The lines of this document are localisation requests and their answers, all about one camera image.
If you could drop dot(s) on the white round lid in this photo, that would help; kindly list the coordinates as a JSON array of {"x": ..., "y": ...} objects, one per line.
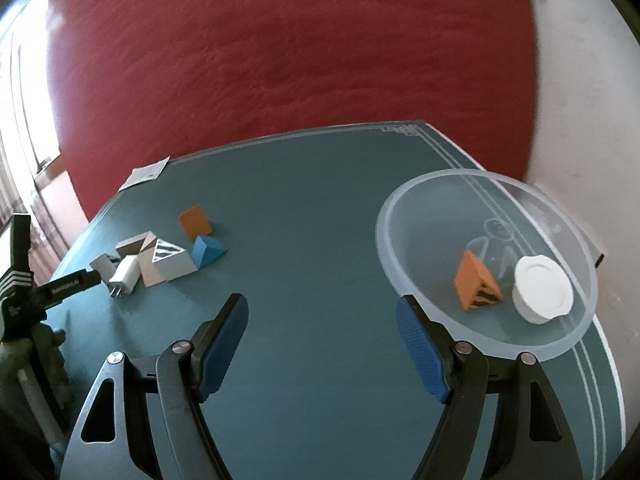
[{"x": 542, "y": 291}]

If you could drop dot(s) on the plain wooden rectangular block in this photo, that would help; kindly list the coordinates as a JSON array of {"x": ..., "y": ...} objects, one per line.
[{"x": 101, "y": 262}]

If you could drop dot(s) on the plain wooden triangle block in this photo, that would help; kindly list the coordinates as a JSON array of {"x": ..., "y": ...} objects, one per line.
[{"x": 170, "y": 264}]

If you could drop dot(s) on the window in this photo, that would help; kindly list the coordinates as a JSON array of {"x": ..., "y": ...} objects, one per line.
[{"x": 25, "y": 85}]

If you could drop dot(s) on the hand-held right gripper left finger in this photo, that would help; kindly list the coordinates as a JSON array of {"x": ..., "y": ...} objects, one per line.
[{"x": 225, "y": 345}]

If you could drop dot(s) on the brown wooden block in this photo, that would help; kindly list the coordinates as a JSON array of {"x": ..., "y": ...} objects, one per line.
[{"x": 134, "y": 246}]

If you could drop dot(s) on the white paper slip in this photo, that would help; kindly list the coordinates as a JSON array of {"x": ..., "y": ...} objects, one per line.
[{"x": 145, "y": 172}]

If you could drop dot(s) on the orange striped triangular block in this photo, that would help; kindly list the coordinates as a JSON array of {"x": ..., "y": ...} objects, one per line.
[{"x": 475, "y": 285}]

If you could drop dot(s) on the white charger plug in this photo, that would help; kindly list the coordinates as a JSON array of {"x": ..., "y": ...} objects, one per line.
[{"x": 124, "y": 276}]

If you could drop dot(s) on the red blanket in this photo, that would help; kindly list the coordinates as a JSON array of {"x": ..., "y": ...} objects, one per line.
[{"x": 275, "y": 60}]

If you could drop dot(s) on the person's left hand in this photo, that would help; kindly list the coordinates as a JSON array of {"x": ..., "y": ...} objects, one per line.
[{"x": 47, "y": 345}]

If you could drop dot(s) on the plain orange block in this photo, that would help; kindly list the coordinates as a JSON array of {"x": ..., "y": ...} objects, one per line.
[{"x": 197, "y": 221}]

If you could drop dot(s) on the white bed sheet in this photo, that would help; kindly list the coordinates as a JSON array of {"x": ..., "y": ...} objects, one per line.
[{"x": 575, "y": 100}]

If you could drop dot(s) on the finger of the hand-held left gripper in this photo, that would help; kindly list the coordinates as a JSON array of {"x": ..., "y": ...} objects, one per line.
[{"x": 70, "y": 287}]

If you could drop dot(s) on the clear plastic bowl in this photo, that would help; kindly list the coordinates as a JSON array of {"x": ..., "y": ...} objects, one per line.
[{"x": 430, "y": 240}]

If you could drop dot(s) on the blue triangular block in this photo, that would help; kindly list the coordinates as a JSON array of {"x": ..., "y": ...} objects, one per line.
[{"x": 207, "y": 252}]

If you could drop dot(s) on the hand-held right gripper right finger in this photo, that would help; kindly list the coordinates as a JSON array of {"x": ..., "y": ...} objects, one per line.
[{"x": 420, "y": 355}]

